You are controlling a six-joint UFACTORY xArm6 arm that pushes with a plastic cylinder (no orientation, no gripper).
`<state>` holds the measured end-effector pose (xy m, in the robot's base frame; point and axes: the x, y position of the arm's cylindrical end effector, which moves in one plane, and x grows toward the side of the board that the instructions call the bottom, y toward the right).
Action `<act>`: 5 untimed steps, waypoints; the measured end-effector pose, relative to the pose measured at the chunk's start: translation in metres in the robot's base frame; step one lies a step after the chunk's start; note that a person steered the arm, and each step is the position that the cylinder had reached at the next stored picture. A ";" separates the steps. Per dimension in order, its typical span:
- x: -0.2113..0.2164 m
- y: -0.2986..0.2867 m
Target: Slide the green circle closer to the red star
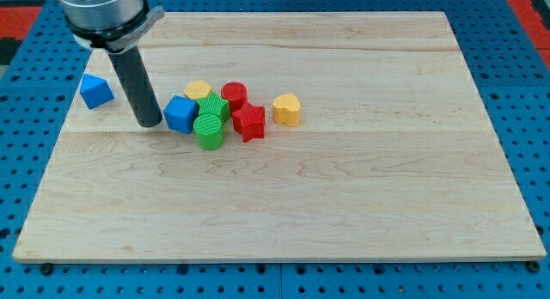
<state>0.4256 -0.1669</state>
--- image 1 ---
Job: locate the green circle block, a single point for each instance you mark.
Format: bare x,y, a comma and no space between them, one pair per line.
208,129

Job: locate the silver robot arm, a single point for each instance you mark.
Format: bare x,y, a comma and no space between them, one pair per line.
115,26

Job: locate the red star block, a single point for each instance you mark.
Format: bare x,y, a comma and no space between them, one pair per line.
249,121

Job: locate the red circle block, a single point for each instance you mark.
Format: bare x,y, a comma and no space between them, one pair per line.
236,93

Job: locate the green star block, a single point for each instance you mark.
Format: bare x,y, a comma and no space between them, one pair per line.
216,105

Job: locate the wooden board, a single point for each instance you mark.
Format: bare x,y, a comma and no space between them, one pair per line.
395,158

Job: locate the yellow heart block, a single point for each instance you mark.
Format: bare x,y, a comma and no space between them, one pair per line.
286,109

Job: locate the yellow hexagon block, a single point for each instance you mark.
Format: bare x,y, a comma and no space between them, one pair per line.
197,89

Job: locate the blue cube block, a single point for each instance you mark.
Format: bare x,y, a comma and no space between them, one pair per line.
180,114

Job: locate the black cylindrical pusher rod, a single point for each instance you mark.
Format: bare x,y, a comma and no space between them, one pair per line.
134,79

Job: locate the blue triangle block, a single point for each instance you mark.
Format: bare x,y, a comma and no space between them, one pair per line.
95,91

